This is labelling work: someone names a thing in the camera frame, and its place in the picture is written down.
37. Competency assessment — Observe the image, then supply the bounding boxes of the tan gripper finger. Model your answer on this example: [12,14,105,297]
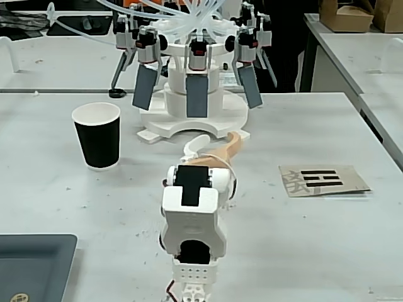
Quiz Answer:
[204,131,244,164]

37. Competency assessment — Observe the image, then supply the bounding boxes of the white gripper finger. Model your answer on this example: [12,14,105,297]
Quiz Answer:
[183,134,211,161]

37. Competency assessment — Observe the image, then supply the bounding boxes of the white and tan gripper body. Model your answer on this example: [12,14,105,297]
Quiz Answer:
[188,154,238,203]

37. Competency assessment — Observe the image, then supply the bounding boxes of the black paper cup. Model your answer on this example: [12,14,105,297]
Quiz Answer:
[71,102,122,172]

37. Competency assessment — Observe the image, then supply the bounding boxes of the grey flat paddle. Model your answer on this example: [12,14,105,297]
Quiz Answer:
[185,75,209,119]
[237,64,263,109]
[132,64,158,111]

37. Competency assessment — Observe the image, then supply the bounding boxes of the white printed label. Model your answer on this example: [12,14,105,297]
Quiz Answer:
[219,72,237,87]

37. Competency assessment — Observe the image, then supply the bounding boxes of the dark thin paddle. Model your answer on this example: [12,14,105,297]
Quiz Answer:
[258,48,278,89]
[110,49,136,91]

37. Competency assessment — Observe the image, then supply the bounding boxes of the silver actuator module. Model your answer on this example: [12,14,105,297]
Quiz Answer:
[135,26,162,65]
[115,15,136,51]
[256,14,272,48]
[234,26,259,65]
[187,39,212,75]

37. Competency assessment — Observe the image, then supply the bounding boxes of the cardboard card with black bars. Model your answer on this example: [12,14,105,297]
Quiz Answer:
[278,164,372,198]

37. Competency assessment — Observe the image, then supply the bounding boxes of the person in dark clothes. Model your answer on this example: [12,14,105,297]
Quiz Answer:
[269,0,315,92]

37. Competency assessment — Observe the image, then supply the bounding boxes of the clear plastic tube bundle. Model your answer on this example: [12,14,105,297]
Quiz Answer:
[47,0,240,42]

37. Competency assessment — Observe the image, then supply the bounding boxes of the black flat tray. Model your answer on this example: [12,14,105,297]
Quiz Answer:
[47,14,115,36]

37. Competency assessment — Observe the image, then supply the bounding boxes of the brown cardboard box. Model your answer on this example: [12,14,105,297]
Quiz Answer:
[319,0,375,33]
[373,0,403,34]

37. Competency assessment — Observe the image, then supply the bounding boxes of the grey plastic tray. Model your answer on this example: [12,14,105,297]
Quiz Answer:
[0,233,79,302]

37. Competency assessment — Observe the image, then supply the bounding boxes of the dark cluttered pile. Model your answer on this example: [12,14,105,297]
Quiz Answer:
[0,8,48,40]

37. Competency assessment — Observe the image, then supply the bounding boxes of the thin gripper cable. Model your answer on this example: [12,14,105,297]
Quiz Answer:
[220,160,238,201]

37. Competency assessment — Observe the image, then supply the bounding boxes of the white round pedestal device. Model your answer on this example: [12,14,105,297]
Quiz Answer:
[137,42,251,145]

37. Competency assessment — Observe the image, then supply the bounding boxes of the red and black arm cable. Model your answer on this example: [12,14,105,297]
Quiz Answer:
[165,279,178,302]

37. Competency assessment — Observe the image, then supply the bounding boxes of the white curved bracket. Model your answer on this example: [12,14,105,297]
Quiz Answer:
[0,36,21,74]
[365,37,403,74]

